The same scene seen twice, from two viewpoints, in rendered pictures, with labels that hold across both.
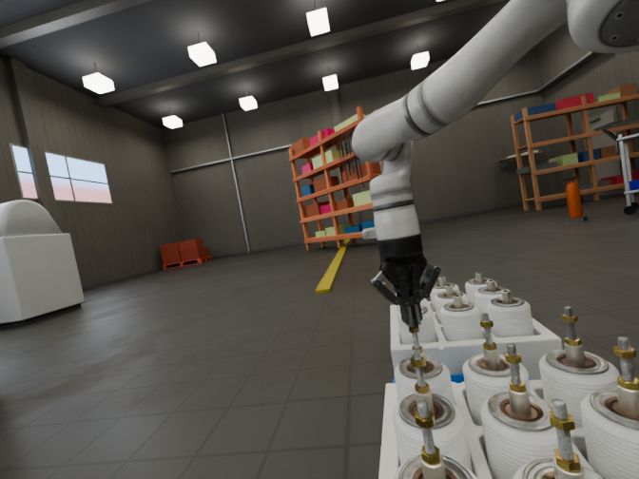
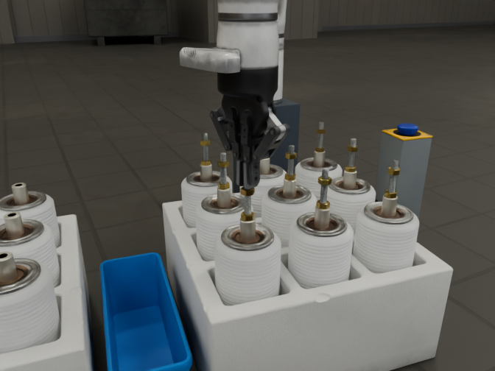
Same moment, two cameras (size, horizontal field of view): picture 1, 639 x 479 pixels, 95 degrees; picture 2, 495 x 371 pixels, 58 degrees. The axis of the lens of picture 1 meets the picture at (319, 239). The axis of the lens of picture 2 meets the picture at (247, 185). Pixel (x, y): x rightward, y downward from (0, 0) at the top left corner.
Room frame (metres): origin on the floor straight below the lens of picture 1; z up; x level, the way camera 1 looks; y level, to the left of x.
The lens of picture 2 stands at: (0.84, 0.32, 0.57)
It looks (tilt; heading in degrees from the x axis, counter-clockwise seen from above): 23 degrees down; 235
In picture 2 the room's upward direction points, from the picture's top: straight up
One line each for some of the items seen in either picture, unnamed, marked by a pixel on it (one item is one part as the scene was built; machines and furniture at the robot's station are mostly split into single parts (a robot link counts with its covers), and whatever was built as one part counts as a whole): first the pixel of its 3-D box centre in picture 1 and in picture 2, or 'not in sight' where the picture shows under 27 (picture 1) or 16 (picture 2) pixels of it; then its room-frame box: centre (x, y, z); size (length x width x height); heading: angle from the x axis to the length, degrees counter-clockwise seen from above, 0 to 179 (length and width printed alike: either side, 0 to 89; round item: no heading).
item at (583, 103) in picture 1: (580, 149); not in sight; (6.75, -6.25, 1.19); 2.64 x 0.70 x 2.39; 82
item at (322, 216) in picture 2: (424, 401); (322, 216); (0.40, -0.11, 0.26); 0.02 x 0.02 x 0.03
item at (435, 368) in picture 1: (419, 367); (247, 237); (0.51, -0.14, 0.25); 0.08 x 0.08 x 0.01
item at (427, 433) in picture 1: (428, 437); (392, 183); (0.29, -0.07, 0.30); 0.01 x 0.01 x 0.08
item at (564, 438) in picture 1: (564, 441); (351, 159); (0.26, -0.19, 0.30); 0.01 x 0.01 x 0.08
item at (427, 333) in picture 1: (418, 342); (21, 335); (0.81, -0.23, 0.16); 0.10 x 0.10 x 0.18
